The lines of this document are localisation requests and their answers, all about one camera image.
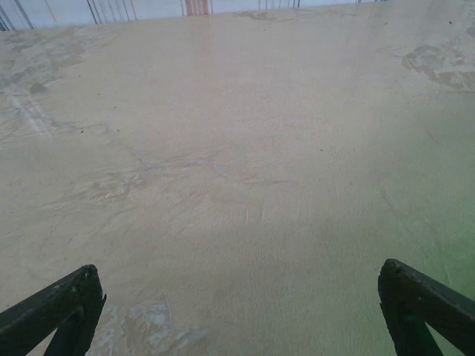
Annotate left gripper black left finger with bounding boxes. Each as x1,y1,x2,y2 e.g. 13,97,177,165
0,264,107,356

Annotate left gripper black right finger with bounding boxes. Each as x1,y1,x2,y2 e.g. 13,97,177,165
378,258,475,356

